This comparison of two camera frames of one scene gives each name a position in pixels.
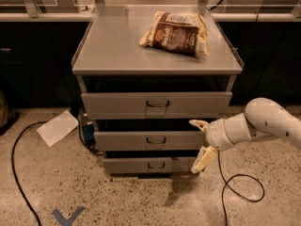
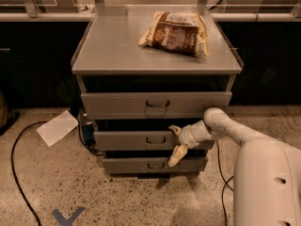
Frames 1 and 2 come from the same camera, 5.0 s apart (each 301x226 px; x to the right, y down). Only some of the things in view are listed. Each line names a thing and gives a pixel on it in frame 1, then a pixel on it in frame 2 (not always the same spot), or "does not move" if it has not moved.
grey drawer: [148, 140] does not move
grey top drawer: [156, 105] does not move
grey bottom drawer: [180, 165] does not move
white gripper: [215, 134] to [185, 137]
